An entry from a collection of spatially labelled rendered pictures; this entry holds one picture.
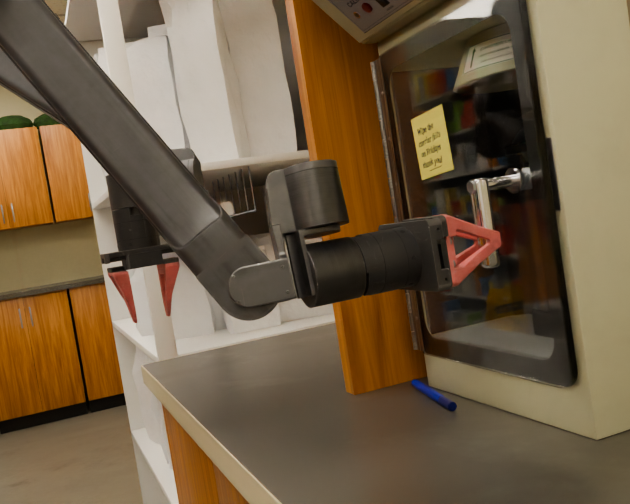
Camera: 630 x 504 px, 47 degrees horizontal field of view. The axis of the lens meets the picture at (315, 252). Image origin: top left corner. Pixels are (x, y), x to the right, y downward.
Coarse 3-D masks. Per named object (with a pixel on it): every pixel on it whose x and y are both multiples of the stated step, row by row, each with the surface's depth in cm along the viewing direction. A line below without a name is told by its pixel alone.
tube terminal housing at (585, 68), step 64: (448, 0) 80; (576, 0) 69; (576, 64) 69; (576, 128) 69; (576, 192) 69; (576, 256) 69; (576, 320) 70; (448, 384) 94; (512, 384) 81; (576, 384) 71
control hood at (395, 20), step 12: (312, 0) 94; (324, 0) 92; (420, 0) 80; (432, 0) 80; (336, 12) 93; (396, 12) 85; (408, 12) 84; (420, 12) 84; (348, 24) 94; (384, 24) 89; (396, 24) 88; (360, 36) 94; (372, 36) 93; (384, 36) 94
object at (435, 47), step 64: (512, 0) 69; (384, 64) 94; (448, 64) 80; (512, 64) 70; (448, 128) 82; (512, 128) 72; (448, 192) 85; (512, 256) 75; (448, 320) 90; (512, 320) 77
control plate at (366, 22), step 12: (336, 0) 90; (348, 0) 88; (360, 0) 87; (372, 0) 86; (396, 0) 83; (408, 0) 82; (348, 12) 91; (360, 12) 89; (372, 12) 88; (384, 12) 86; (360, 24) 92; (372, 24) 90
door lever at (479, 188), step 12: (480, 180) 71; (492, 180) 71; (504, 180) 72; (516, 180) 72; (480, 192) 71; (516, 192) 73; (480, 204) 71; (480, 216) 71; (492, 216) 71; (492, 228) 71; (480, 240) 71; (492, 264) 71
